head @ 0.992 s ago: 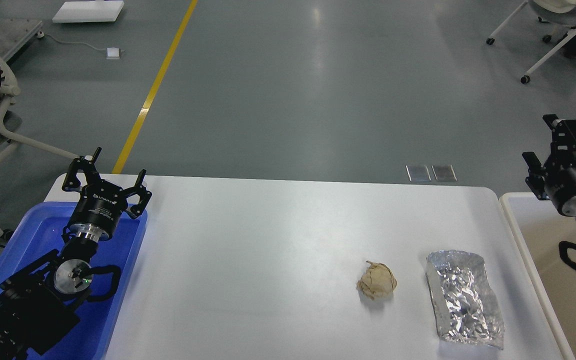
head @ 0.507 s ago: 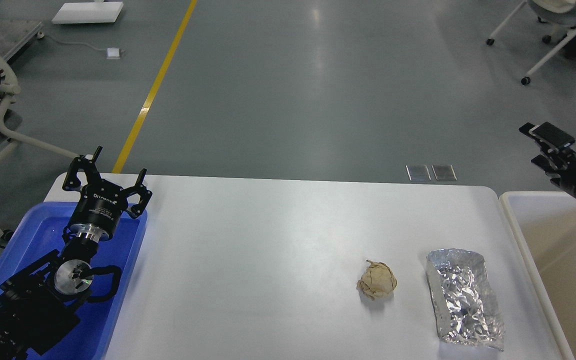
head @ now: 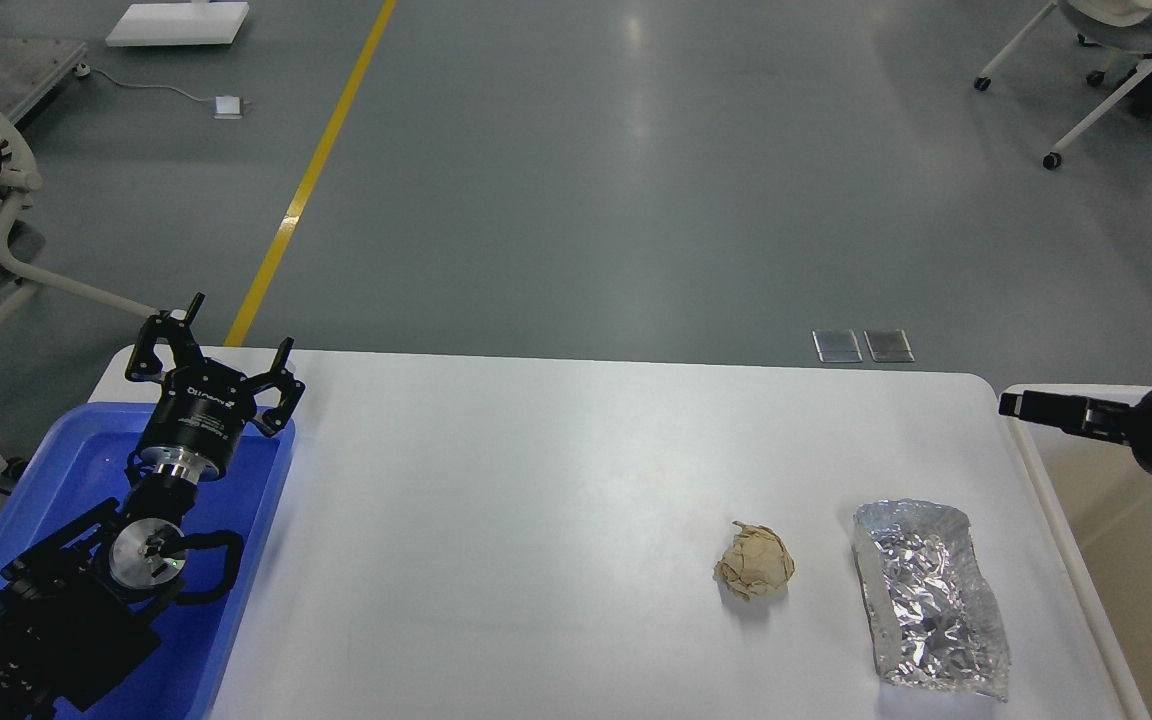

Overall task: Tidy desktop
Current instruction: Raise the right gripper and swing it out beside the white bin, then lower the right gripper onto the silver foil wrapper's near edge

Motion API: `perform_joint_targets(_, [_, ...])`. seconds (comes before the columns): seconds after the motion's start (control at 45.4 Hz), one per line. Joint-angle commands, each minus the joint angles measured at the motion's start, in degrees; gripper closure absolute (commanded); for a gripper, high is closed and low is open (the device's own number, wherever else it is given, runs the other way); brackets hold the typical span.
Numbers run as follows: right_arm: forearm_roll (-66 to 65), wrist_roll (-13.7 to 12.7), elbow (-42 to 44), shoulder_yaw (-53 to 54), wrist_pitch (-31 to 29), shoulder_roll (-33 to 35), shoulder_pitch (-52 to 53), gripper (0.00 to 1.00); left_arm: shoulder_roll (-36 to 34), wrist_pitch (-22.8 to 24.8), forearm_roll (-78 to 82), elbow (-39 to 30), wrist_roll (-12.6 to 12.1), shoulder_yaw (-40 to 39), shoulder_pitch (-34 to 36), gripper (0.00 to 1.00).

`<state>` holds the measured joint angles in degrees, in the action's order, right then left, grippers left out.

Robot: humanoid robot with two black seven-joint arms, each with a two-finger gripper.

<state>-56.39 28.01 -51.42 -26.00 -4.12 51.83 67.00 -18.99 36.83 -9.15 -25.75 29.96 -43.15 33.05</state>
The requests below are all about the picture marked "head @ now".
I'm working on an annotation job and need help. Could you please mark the silver foil bag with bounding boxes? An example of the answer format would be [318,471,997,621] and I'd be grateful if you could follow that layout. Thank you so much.
[852,498,1011,702]

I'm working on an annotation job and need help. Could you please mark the metal floor plate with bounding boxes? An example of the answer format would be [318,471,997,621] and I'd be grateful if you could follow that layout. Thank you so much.
[863,329,916,363]
[812,329,863,364]

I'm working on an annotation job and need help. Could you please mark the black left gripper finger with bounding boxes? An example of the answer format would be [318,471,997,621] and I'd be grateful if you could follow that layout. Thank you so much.
[126,293,206,384]
[241,338,305,437]

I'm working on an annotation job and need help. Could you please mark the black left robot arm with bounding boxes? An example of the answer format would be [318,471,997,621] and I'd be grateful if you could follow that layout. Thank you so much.
[0,300,305,719]

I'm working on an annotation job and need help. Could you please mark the blue plastic bin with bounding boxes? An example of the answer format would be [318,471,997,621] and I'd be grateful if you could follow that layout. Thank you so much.
[0,402,296,719]

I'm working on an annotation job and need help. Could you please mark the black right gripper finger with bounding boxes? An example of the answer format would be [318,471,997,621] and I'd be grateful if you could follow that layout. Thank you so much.
[1021,414,1132,446]
[998,389,1134,423]

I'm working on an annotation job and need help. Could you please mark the white power adapter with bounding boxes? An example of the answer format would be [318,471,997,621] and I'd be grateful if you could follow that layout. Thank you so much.
[212,94,244,120]

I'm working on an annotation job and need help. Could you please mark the left metal floor plate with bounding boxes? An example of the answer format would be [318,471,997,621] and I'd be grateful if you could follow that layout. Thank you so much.
[812,329,863,364]

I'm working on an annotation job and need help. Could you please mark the grey metal platform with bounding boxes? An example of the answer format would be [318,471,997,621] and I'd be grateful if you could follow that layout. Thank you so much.
[0,37,88,126]

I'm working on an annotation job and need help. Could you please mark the white plastic bin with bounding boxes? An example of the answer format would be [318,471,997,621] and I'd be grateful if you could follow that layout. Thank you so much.
[1006,418,1152,717]

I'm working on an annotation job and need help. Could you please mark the right metal floor plate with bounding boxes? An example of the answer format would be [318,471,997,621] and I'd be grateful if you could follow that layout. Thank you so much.
[863,329,916,363]

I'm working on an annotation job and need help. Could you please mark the white floor cable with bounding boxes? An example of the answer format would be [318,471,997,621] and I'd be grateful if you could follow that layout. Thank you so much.
[73,65,217,105]

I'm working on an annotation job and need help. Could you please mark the crumpled brown paper ball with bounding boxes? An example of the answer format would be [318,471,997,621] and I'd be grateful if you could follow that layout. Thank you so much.
[713,521,796,602]

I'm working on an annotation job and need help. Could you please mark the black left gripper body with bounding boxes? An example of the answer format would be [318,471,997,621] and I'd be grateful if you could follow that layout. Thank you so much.
[137,364,256,471]

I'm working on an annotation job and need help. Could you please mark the white foam board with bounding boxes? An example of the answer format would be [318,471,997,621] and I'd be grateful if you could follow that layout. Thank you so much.
[105,1,250,47]

